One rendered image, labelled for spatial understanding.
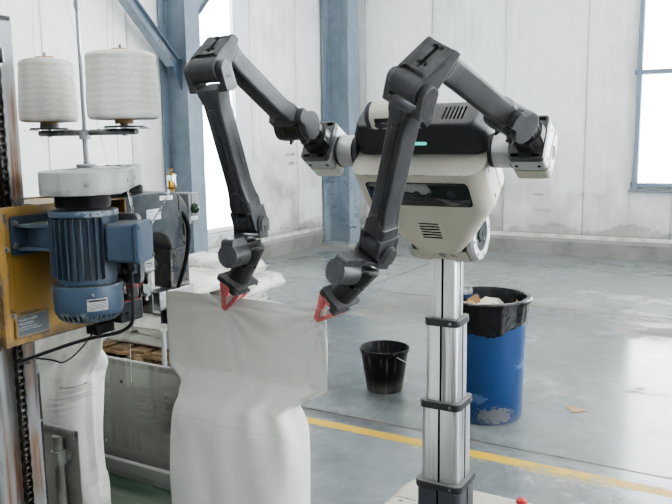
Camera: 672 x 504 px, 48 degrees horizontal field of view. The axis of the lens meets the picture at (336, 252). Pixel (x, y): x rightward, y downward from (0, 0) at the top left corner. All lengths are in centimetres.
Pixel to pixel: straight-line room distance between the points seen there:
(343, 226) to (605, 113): 378
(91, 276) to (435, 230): 95
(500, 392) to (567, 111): 616
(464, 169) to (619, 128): 771
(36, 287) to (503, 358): 265
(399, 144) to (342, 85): 912
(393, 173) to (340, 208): 913
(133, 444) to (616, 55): 794
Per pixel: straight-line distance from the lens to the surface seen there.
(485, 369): 395
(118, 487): 262
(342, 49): 1066
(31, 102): 200
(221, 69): 172
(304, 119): 200
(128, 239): 168
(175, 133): 807
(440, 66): 147
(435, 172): 197
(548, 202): 981
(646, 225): 962
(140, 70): 180
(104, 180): 168
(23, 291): 184
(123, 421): 278
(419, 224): 212
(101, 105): 180
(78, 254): 171
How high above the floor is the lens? 147
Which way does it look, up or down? 8 degrees down
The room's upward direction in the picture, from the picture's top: 1 degrees counter-clockwise
